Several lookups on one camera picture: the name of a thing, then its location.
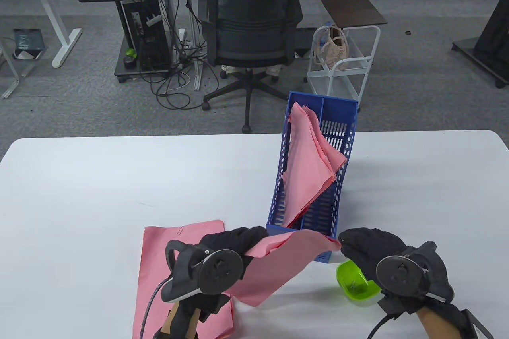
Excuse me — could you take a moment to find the person's left hand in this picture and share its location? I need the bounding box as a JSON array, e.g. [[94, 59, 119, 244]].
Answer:
[[175, 226, 269, 323]]

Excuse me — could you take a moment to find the person's right hand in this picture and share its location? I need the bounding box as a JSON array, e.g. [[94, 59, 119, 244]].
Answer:
[[338, 228, 455, 318]]

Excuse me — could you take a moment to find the pink paper stack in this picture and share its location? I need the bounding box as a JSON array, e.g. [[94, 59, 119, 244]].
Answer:
[[229, 230, 342, 308], [133, 220, 236, 339], [282, 103, 338, 228], [302, 105, 348, 182]]

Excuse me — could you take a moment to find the person's left forearm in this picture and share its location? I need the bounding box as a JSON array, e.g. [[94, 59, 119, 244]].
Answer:
[[153, 301, 199, 339]]

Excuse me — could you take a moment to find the person's right forearm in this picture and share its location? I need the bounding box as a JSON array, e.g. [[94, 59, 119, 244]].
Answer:
[[416, 303, 484, 339]]

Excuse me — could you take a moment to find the green plastic bowl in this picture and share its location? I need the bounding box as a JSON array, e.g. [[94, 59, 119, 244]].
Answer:
[[336, 260, 380, 304]]

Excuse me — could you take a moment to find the blue plastic file holder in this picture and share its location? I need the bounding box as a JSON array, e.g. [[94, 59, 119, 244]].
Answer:
[[265, 91, 359, 264]]

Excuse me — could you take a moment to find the white rolling cart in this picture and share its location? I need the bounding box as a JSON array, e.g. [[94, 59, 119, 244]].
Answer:
[[306, 26, 381, 111]]

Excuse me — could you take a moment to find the pink handbag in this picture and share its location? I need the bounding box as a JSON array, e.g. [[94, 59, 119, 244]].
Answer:
[[314, 26, 350, 69]]

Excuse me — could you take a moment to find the black mesh office chair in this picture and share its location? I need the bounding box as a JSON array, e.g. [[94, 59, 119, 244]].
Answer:
[[198, 0, 305, 134]]

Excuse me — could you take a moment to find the black computer tower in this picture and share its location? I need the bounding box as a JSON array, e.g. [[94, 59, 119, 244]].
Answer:
[[121, 0, 172, 73]]

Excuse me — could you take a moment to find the dark brown side table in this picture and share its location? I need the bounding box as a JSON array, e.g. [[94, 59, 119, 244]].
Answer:
[[317, 0, 388, 29]]

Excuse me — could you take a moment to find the black wheeled stand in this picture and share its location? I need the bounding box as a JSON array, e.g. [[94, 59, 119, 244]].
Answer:
[[452, 0, 509, 88]]

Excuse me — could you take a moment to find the dark teal box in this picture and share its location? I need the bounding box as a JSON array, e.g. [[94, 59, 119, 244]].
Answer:
[[13, 29, 45, 60]]

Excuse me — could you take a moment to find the black ring controller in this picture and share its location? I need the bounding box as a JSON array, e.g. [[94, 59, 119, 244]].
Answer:
[[375, 241, 455, 304], [161, 239, 244, 303]]

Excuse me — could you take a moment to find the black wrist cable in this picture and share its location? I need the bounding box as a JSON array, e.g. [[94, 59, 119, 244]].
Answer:
[[366, 313, 398, 339]]

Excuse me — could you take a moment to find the grey braided cable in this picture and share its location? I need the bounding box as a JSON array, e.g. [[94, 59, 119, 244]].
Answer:
[[139, 277, 172, 339]]

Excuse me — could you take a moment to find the bundle of black cables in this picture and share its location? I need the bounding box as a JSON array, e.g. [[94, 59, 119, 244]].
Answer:
[[137, 0, 220, 111]]

